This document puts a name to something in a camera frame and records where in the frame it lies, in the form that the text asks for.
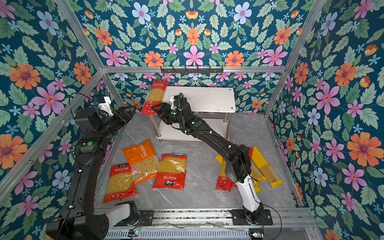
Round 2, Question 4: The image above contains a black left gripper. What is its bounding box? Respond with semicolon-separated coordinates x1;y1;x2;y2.
95;103;136;138

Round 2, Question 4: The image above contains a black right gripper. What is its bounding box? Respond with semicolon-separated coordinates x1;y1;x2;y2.
151;103;186;127

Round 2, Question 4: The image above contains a red spaghetti bag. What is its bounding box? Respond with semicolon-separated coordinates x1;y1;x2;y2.
141;80;168;115
247;147;253;160
216;160;236;192

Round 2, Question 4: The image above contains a yellow spaghetti bag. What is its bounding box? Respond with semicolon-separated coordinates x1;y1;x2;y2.
216;155;227;165
251;159;267;193
251;146;284;188

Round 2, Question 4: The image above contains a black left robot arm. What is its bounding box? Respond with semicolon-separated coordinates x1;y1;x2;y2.
46;106;136;240

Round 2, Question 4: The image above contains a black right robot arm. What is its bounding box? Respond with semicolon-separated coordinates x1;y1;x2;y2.
151;93;264;225

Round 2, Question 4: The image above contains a white two-tier shelf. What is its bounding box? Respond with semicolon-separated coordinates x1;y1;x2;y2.
148;86;236;141

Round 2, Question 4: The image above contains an orange macaroni bag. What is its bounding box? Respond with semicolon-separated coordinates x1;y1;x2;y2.
122;140;160;185

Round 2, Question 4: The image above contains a red fusilli bag centre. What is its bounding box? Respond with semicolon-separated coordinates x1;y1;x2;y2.
153;154;187;191

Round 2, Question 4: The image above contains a red macaroni bag left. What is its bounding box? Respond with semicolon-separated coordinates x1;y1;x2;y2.
103;164;137;204

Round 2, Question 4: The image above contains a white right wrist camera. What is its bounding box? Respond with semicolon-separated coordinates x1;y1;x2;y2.
170;96;182;111

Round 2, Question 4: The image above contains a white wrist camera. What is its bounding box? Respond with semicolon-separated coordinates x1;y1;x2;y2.
98;97;114;117
170;96;182;111

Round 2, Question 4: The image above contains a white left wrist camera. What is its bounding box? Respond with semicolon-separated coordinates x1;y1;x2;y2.
98;97;114;117

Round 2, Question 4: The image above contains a black hook rail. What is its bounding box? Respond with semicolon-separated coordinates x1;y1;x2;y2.
160;67;224;74

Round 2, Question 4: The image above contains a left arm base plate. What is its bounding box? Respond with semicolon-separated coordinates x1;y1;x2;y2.
115;210;155;227

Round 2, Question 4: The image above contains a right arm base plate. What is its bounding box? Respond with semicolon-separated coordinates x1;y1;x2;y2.
230;209;273;226

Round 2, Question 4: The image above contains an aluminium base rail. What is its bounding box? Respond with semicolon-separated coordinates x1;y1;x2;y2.
138;206;318;228

